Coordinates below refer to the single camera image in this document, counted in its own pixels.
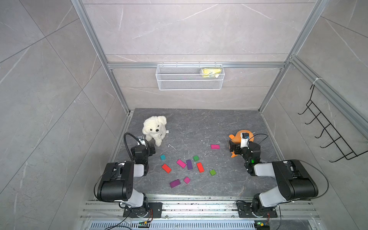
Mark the magenta rectangular block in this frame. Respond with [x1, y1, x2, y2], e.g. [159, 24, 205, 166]
[210, 144, 220, 150]

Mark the purple rectangular block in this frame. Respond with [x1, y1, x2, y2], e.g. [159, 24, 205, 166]
[186, 160, 193, 170]
[170, 179, 181, 188]

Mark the red rectangular block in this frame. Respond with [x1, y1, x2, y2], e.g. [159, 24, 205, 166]
[196, 163, 205, 173]
[162, 164, 172, 173]

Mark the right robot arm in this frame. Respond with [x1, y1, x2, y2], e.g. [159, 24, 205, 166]
[229, 130, 329, 218]

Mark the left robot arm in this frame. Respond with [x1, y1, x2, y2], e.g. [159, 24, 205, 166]
[94, 133, 155, 219]

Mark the orange plush toy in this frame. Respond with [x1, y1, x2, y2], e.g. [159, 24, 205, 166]
[229, 130, 255, 158]

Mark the white plush dog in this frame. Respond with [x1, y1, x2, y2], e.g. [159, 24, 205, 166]
[142, 116, 167, 147]

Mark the pink rectangular block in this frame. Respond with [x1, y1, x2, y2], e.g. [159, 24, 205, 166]
[176, 160, 186, 168]

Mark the pink cube block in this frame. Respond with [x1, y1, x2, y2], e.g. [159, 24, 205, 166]
[184, 177, 191, 184]

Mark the yellow sponge in basket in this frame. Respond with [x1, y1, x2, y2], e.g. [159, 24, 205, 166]
[200, 68, 222, 78]

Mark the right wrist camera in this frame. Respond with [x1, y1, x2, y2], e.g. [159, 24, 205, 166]
[240, 132, 250, 148]

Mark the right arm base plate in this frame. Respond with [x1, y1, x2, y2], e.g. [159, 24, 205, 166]
[235, 201, 278, 218]

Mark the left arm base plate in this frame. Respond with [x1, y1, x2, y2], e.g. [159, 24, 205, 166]
[123, 202, 163, 219]

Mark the metal rail frame front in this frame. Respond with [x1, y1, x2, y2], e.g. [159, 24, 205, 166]
[77, 195, 325, 230]

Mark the white wire mesh basket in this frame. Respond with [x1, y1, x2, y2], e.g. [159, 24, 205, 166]
[155, 64, 225, 91]

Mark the black wire hook rack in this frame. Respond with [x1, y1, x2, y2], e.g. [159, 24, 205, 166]
[298, 84, 368, 163]

